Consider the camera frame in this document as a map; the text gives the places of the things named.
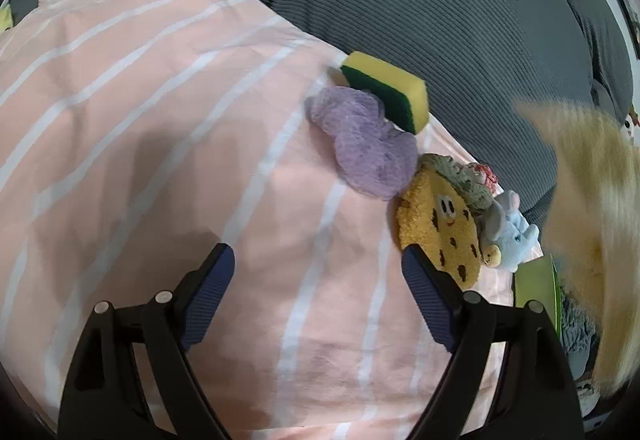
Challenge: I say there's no red white patterned pouch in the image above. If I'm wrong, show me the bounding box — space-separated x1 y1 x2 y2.
466 163 499 195

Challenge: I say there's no yellow cookie plush toy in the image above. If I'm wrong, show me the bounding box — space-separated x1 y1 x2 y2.
395 166 482 289

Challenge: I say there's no green towel cloth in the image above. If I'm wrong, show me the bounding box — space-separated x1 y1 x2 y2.
418 154 495 217

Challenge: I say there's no pink white striped blanket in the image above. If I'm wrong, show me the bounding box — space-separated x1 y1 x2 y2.
0 0 544 440

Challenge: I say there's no green cardboard box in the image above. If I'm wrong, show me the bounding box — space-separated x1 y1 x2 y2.
514 255 562 332

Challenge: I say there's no grey knitted throw blanket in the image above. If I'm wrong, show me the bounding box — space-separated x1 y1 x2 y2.
560 289 599 380

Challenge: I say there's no yellow green sponge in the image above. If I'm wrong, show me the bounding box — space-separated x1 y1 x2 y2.
341 52 430 135

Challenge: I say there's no cream fluffy cloth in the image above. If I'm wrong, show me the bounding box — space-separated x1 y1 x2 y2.
516 103 639 394

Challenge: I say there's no blue elephant plush toy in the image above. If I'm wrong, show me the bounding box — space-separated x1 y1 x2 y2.
480 191 539 273

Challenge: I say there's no purple mesh bath pouf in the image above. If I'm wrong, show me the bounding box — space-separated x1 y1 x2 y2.
306 86 418 200

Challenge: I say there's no grey corduroy sofa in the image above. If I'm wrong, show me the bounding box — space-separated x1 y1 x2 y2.
8 0 637 231

